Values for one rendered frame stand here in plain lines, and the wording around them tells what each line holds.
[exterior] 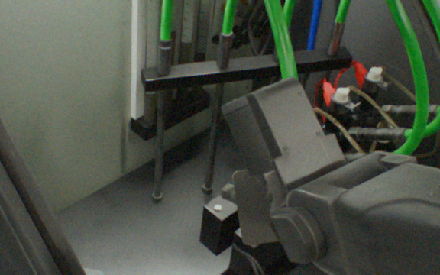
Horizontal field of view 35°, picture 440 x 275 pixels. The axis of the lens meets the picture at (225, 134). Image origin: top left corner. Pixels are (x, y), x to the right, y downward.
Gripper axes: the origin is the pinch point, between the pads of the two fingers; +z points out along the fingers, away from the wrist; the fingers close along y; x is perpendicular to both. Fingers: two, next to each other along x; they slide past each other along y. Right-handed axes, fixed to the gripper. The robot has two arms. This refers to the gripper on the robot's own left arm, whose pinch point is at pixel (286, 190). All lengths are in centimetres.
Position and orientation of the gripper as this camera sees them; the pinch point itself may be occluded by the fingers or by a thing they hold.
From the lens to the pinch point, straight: 70.0
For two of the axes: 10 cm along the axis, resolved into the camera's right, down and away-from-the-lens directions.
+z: 0.0, -0.1, 10.0
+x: 1.5, 9.9, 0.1
